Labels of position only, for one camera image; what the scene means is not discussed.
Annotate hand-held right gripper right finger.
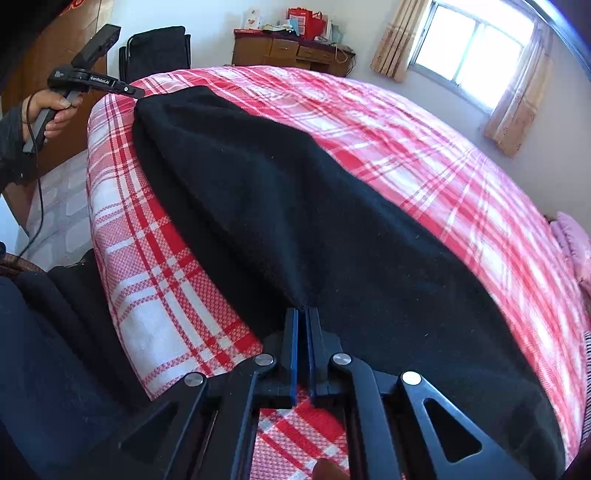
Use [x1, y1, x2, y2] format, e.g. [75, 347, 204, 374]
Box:
[302, 307, 539, 480]

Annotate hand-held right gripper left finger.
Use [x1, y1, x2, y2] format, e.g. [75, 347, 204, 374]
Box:
[60, 307, 301, 480]

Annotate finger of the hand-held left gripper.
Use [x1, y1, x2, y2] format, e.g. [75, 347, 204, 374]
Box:
[115, 80, 147, 99]

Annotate black pants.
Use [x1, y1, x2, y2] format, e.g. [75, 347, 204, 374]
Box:
[131, 85, 566, 480]

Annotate person's left hand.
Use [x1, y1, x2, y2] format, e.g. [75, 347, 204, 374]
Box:
[21, 88, 85, 139]

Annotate person's right hand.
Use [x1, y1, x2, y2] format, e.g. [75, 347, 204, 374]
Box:
[311, 458, 350, 480]

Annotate black chair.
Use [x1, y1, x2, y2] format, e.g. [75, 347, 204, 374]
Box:
[119, 26, 192, 84]

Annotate brown wooden wardrobe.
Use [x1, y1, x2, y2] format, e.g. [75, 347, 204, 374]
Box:
[0, 0, 114, 232]

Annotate wooden desk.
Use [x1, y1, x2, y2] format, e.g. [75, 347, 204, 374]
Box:
[231, 30, 356, 78]

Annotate red gift bag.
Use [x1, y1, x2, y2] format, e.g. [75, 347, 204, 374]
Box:
[286, 7, 326, 40]

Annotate red plaid bed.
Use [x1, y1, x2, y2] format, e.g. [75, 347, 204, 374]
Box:
[85, 66, 591, 480]

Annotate person's dark clothing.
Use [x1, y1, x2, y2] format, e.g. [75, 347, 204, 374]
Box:
[0, 258, 155, 480]

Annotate beige patterned curtain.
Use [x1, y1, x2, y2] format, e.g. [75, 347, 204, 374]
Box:
[370, 0, 432, 84]
[482, 28, 555, 158]

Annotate grey striped pillow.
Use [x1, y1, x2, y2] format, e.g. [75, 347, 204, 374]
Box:
[579, 330, 591, 384]

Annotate pink folded blanket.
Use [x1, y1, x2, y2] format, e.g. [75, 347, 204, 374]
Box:
[549, 211, 591, 296]

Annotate bright window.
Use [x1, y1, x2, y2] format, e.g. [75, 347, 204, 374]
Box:
[411, 0, 539, 100]

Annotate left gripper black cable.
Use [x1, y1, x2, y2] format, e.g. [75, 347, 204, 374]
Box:
[14, 111, 45, 259]

